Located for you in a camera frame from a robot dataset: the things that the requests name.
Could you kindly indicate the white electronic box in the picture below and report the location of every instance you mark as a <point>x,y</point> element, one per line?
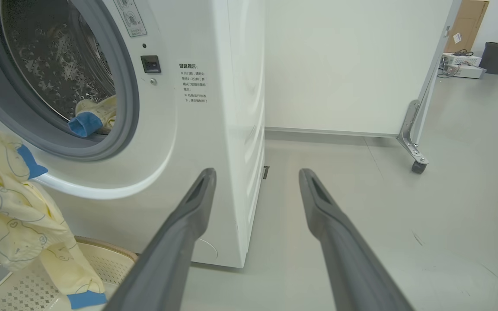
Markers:
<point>463,59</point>
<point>467,72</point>

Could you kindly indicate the brown cardboard box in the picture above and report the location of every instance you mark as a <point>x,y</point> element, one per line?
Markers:
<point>467,21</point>

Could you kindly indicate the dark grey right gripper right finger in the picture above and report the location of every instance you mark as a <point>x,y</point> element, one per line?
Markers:
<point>344,255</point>

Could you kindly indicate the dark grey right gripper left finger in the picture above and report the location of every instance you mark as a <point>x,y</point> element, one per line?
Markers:
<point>175,242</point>

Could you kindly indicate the metal partition foot with caster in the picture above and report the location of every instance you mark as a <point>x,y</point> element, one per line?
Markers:
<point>411,138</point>

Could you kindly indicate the grey warning sticker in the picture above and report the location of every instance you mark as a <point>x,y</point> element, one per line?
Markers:
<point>131,17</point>

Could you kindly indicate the cream perforated laundry basket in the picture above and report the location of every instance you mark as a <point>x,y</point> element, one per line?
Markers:
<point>110,263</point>

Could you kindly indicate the white front-load washing machine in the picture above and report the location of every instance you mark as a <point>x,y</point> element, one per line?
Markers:
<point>197,129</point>

